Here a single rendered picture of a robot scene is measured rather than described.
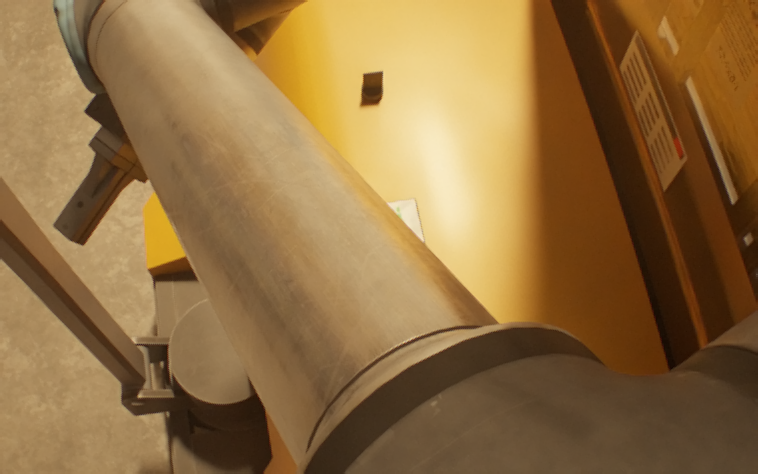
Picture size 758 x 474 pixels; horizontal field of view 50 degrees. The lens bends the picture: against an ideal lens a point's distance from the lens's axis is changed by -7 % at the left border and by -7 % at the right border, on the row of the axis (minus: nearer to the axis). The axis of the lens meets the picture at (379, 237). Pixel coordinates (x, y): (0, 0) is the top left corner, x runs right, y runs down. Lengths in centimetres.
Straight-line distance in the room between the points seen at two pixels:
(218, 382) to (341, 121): 52
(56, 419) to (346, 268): 155
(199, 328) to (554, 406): 113
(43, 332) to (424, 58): 116
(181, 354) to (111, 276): 59
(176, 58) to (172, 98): 4
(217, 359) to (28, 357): 66
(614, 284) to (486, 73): 28
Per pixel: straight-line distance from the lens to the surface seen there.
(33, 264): 90
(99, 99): 76
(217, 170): 37
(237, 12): 66
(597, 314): 87
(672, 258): 97
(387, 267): 29
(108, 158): 76
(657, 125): 87
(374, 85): 93
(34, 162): 206
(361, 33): 99
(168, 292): 152
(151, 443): 175
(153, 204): 155
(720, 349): 25
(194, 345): 132
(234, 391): 129
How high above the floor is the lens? 168
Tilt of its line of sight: 66 degrees down
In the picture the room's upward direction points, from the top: 4 degrees clockwise
